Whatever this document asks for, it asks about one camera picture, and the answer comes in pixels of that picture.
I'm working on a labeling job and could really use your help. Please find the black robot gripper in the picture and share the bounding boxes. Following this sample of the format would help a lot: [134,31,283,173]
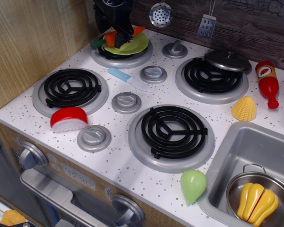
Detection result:
[93,0,138,49]

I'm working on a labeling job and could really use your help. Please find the orange toy carrot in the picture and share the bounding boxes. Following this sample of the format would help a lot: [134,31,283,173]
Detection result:
[90,26,146,49]

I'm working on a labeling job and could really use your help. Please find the green plastic plate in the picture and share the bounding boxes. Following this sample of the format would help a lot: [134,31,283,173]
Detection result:
[103,33,149,55]

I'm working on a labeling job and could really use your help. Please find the back left black burner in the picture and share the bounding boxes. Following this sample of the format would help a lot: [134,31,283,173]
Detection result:
[91,40,153,69]

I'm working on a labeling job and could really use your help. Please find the black burner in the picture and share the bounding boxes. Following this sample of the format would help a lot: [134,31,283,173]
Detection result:
[91,40,153,69]
[32,68,109,118]
[128,105,215,174]
[175,57,249,105]

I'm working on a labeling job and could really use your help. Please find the hanging metal skimmer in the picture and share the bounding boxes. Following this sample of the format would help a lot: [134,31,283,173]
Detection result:
[149,0,173,28]

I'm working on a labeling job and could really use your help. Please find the silver stove knob upper middle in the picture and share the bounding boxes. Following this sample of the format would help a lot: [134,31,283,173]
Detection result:
[140,66,168,84]

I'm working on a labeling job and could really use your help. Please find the silver stove knob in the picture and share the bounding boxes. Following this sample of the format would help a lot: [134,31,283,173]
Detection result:
[140,66,168,84]
[162,40,188,59]
[77,125,112,153]
[112,92,142,114]

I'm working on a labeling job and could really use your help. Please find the silver stove knob back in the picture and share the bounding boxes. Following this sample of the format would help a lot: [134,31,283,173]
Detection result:
[162,40,188,59]

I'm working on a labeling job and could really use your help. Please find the silver stove knob centre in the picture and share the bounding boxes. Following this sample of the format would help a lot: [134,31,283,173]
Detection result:
[112,92,142,114]

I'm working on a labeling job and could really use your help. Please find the front left black burner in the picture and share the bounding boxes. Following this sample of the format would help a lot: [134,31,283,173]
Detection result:
[32,68,109,118]

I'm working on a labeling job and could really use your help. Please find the hanging metal spatula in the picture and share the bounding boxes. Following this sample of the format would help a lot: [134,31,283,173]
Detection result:
[196,0,217,39]

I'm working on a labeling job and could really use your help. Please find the back right black burner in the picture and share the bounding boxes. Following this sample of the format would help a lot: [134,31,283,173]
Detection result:
[175,57,249,105]

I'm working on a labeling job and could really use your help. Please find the red white cheese wedge toy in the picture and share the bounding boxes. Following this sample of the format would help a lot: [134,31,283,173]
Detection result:
[50,107,88,132]

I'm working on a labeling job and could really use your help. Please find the silver stove knob front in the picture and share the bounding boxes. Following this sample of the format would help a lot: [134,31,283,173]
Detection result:
[77,125,112,153]

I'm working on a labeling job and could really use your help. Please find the steel pot lid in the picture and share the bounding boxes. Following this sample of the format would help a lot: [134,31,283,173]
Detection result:
[204,50,251,72]

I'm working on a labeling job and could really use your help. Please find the front right black burner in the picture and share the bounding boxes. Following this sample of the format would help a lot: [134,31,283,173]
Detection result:
[128,105,215,174]

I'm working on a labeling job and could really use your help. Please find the yellow toy corn piece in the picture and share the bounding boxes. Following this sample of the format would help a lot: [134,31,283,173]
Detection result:
[231,96,256,121]

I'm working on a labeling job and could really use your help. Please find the oven clock display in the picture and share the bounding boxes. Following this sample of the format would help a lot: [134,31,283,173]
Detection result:
[61,163,97,191]

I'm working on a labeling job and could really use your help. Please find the red toy ketchup bottle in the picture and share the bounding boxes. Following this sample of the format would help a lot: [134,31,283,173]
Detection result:
[255,61,279,109]

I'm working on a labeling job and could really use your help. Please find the left oven dial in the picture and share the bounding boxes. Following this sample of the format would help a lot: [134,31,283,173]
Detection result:
[19,141,48,170]

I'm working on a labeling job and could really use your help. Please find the oven dial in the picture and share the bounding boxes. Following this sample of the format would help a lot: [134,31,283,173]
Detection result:
[19,141,48,170]
[111,194,145,227]

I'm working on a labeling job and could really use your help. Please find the green toy pear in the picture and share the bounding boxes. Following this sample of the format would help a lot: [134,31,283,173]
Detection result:
[180,169,207,206]

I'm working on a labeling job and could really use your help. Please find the silver sink basin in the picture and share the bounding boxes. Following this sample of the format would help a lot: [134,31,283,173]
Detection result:
[198,122,284,227]

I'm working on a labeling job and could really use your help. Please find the right oven dial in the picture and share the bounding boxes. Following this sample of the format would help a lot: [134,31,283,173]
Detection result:
[111,194,145,227]

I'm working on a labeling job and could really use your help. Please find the yellow toy squash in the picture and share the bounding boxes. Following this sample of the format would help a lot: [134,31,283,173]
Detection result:
[236,183,279,227]

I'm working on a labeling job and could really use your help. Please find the yellow object bottom left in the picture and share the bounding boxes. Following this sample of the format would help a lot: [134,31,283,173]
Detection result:
[0,210,26,227]

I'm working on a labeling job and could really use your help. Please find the small steel pot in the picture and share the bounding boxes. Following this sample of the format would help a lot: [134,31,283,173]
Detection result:
[226,164,284,227]

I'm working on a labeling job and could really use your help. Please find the blue handled toy knife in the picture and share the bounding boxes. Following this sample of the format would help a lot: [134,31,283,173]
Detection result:
[108,67,155,93]

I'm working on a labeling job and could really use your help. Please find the silver oven door handle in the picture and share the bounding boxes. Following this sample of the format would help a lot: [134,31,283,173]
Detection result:
[20,169,107,227]

